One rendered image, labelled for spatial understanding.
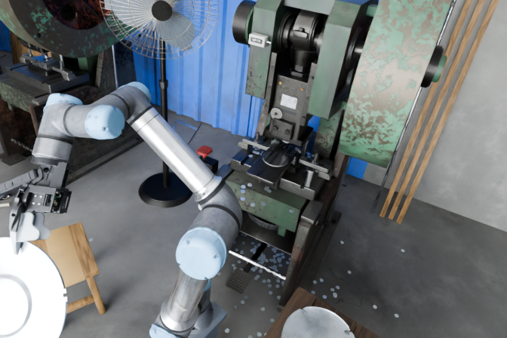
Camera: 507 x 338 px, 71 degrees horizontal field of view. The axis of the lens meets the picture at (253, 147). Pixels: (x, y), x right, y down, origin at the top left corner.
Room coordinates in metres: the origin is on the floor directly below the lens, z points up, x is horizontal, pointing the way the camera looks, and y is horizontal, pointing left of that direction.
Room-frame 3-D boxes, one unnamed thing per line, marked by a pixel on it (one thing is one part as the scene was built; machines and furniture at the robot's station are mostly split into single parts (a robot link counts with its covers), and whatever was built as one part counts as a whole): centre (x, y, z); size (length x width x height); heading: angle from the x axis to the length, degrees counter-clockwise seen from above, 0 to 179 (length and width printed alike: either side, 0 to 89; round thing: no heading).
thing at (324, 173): (1.44, -0.32, 0.76); 0.17 x 0.06 x 0.10; 67
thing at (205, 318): (0.77, 0.14, 0.50); 0.15 x 0.15 x 0.10
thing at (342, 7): (1.64, -0.22, 0.83); 0.79 x 0.43 x 1.34; 157
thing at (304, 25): (1.50, -0.16, 1.27); 0.21 x 0.12 x 0.34; 157
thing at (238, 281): (1.38, -0.11, 0.14); 0.59 x 0.10 x 0.05; 157
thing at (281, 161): (1.34, -0.09, 0.72); 0.25 x 0.14 x 0.14; 157
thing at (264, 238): (1.51, -0.16, 0.31); 0.43 x 0.42 x 0.01; 67
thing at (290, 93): (1.47, -0.14, 1.04); 0.17 x 0.15 x 0.30; 157
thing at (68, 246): (1.05, 0.81, 0.16); 0.34 x 0.24 x 0.34; 38
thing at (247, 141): (1.57, 0.00, 0.76); 0.17 x 0.06 x 0.10; 67
